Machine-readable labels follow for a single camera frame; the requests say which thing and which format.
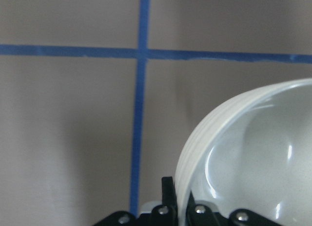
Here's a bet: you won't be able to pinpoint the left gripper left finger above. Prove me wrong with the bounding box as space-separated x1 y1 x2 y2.
151 177 178 226

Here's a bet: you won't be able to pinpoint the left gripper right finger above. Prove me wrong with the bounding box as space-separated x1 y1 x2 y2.
186 192 220 226

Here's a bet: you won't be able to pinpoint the white bowl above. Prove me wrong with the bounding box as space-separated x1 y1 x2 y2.
175 78 312 226

